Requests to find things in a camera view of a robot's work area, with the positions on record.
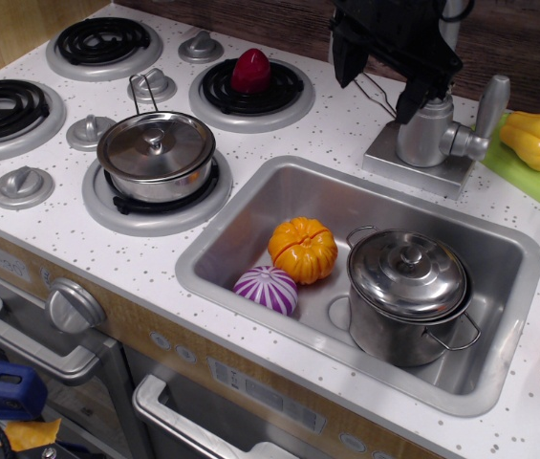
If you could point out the small steel pan lid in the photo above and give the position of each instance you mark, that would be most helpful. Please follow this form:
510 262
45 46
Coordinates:
156 147

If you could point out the silver toy faucet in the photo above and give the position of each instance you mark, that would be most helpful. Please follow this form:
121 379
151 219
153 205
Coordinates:
433 151

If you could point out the blue clamp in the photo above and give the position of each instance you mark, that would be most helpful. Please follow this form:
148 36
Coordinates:
23 394

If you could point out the wire utensil handle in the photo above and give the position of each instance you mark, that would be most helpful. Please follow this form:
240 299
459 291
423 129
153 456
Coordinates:
369 88

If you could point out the front stove burner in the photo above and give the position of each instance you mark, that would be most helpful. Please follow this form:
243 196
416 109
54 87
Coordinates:
111 210

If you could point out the grey stove knob front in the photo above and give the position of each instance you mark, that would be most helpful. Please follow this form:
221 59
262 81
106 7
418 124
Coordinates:
25 187

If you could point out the grey stove knob left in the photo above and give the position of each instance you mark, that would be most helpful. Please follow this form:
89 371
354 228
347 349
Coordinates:
84 134

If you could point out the steel sink basin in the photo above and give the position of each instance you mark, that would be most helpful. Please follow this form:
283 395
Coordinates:
504 265

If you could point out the red toy egg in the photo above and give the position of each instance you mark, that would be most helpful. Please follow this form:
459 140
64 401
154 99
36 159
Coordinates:
251 73

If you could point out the grey oven dial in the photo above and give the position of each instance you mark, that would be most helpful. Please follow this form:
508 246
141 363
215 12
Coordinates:
71 309

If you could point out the yellow tape piece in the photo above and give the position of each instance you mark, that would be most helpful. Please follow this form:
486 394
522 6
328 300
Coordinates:
25 435

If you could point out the back right stove burner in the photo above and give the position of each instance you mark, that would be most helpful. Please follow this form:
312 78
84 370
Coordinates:
289 98

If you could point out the small steel pan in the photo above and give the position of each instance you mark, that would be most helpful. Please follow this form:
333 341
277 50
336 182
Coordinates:
162 192

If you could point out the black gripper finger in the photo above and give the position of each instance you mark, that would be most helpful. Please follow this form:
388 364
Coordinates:
417 93
350 53

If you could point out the grey stove knob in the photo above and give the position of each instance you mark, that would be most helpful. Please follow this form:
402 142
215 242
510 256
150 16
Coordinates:
151 88
84 134
25 187
202 48

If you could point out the far left stove burner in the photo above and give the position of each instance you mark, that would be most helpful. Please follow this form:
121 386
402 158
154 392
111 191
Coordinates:
31 114

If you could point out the purple white toy onion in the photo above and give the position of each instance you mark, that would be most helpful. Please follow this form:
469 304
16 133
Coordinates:
270 287

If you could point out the large steel pot lid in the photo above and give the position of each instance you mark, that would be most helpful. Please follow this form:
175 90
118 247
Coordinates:
405 274

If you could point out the grey stove knob middle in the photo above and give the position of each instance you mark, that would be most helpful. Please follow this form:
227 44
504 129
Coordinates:
151 88

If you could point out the back left stove burner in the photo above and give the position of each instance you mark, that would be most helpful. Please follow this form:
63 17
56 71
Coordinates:
103 49

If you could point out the silver oven door handle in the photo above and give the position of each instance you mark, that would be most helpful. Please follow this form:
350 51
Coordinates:
70 359

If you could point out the green cutting board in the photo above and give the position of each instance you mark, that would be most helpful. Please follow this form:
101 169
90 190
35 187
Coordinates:
503 161

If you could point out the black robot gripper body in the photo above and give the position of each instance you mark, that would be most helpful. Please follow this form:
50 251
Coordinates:
410 37

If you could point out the grey stove knob back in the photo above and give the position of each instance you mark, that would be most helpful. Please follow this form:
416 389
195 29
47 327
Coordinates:
202 48

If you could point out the silver dishwasher door handle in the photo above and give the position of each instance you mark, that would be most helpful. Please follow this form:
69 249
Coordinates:
146 401

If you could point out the stove burner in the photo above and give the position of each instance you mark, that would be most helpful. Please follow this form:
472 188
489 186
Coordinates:
31 114
111 210
103 49
289 98

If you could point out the yellow toy bell pepper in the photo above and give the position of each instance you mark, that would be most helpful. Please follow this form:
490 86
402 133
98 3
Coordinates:
521 133

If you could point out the orange toy pumpkin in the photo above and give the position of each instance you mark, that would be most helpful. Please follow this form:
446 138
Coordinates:
304 249

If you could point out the large steel pot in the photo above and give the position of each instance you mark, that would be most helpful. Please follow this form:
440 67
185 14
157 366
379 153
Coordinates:
407 343

